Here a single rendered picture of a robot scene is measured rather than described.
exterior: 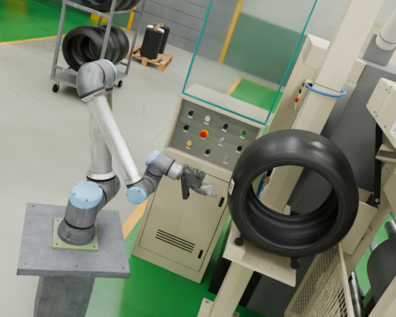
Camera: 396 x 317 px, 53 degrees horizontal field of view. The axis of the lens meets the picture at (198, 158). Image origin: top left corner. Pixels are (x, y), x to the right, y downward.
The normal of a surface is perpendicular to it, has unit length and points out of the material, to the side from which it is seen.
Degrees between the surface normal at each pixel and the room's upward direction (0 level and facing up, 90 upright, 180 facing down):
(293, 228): 42
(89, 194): 7
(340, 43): 90
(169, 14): 90
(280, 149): 51
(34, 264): 0
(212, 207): 90
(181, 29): 90
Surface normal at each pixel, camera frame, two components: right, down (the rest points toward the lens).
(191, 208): -0.22, 0.35
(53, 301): 0.27, 0.48
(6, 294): 0.30, -0.86
